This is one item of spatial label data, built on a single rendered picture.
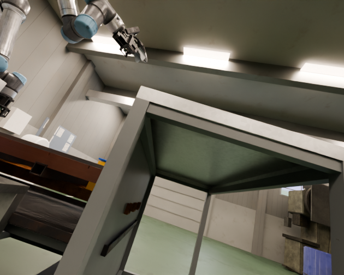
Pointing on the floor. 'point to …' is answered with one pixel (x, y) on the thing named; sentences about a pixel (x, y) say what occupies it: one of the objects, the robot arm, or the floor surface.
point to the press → (307, 224)
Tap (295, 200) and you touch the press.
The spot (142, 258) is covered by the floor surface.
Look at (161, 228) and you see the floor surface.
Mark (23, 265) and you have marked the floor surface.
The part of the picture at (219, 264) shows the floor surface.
